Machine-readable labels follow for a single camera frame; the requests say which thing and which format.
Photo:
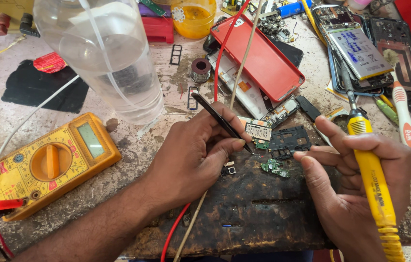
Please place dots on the black banana plug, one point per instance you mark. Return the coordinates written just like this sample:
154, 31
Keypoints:
29, 25

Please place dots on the circuit board with sim slot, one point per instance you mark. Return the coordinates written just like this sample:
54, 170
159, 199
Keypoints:
258, 131

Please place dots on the yellow plastic cup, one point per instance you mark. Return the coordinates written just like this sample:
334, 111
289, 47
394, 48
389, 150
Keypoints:
194, 20

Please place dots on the small green charging board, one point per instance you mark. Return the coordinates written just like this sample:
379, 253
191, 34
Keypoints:
272, 166

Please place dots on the white phone display frame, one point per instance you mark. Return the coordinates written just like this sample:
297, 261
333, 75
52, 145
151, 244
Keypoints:
243, 94

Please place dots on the heap of small electronic parts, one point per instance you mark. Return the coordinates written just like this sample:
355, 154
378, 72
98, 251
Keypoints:
274, 27

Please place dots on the red multimeter probe plug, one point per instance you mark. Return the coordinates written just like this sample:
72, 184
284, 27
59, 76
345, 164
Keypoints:
5, 204

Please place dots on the black plastic phone bracket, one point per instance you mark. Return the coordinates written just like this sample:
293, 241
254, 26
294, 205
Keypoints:
289, 140

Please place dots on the silver phone battery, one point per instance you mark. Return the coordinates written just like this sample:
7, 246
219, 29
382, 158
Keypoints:
360, 52

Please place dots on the person's left hand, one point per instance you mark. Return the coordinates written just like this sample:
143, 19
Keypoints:
190, 156

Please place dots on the small yellow circuit board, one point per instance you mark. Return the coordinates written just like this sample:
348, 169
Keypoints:
232, 6

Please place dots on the clear plastic bottle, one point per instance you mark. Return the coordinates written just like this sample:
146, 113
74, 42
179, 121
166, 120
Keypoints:
110, 54

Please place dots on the red phone back cover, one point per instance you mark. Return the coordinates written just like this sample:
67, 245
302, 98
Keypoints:
260, 58

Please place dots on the black speaker module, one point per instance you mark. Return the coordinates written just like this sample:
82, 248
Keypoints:
308, 108

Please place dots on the green circuit board strip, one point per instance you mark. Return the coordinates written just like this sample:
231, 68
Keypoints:
154, 6

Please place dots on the white orange toothbrush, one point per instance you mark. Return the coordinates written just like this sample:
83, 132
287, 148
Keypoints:
404, 116

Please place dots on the black tweezers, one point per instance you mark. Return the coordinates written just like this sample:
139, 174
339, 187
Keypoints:
212, 112

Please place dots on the yellow soldering iron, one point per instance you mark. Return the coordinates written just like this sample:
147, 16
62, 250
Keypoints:
371, 171

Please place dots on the red plastic box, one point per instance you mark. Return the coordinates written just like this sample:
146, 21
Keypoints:
158, 31

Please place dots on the red crumpled wrapper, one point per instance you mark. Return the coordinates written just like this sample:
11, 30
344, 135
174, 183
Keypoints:
49, 62

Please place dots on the yellow digital multimeter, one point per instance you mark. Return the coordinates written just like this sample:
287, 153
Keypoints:
45, 163

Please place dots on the red banana plug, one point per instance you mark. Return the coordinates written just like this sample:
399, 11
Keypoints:
2, 22

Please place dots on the black phone back cover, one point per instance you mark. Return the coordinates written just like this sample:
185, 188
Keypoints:
409, 62

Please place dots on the dark sim tray with card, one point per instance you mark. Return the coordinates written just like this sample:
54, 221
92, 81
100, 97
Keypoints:
189, 98

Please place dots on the purple flat case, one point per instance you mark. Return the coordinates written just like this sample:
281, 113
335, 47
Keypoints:
147, 11

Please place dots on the opened blue phone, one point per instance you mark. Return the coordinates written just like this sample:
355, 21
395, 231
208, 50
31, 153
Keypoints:
332, 18

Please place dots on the black rubber mat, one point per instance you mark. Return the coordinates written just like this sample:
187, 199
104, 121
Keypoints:
34, 89

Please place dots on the small camera module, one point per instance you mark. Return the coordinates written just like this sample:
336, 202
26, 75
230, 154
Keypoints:
229, 169

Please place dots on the burnt wooden work board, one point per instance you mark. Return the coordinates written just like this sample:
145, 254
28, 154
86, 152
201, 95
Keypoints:
256, 211

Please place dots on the person's right hand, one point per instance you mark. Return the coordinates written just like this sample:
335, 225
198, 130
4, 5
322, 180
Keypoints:
340, 203

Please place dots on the black sim tray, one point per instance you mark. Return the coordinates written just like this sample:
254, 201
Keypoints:
172, 54

